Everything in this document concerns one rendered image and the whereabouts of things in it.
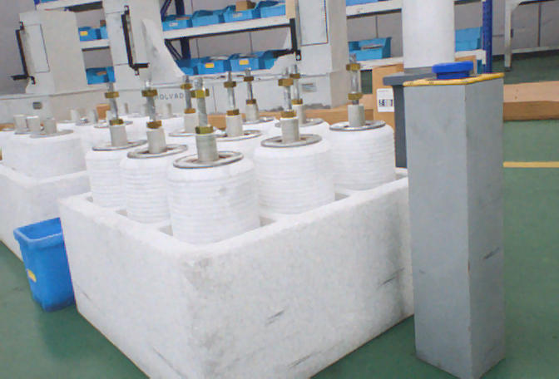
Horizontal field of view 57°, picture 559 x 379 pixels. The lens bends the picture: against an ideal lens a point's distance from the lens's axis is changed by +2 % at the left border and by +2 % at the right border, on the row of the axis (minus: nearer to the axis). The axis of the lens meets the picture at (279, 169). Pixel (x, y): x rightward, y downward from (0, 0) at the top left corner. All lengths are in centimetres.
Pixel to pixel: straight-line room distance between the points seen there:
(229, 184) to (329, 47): 221
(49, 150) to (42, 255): 23
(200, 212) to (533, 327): 43
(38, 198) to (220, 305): 55
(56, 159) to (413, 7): 70
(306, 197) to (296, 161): 4
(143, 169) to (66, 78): 329
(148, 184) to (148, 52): 278
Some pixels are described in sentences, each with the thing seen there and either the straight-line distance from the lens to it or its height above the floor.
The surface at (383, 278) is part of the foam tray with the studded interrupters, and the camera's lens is 66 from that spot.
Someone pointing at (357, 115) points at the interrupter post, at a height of 27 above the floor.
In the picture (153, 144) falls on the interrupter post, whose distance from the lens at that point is 65.
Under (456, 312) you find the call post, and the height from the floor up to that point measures 8.
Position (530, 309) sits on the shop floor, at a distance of 77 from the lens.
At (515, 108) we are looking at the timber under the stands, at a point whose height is 5.
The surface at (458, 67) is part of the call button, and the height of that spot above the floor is 32.
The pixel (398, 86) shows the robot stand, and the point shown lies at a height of 28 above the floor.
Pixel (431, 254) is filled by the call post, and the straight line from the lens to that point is 57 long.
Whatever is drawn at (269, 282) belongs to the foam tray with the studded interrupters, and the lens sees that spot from 53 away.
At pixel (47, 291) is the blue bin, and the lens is 89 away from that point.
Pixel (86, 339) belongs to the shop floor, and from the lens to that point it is 79.
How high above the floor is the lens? 35
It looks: 12 degrees down
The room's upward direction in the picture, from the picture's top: 6 degrees counter-clockwise
